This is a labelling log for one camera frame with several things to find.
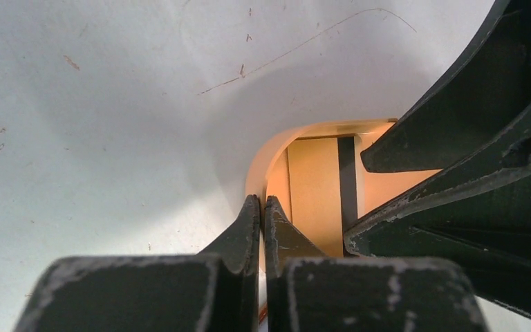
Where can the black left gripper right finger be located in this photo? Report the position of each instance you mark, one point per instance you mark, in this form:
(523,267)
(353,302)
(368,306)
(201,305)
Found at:
(309,291)

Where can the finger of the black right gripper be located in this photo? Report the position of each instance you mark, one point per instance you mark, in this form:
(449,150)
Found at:
(487,87)
(476,212)

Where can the orange plastic tray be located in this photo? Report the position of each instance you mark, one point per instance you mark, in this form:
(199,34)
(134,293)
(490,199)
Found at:
(268,173)

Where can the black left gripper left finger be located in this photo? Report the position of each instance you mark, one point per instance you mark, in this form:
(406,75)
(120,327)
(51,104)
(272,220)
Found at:
(213,290)

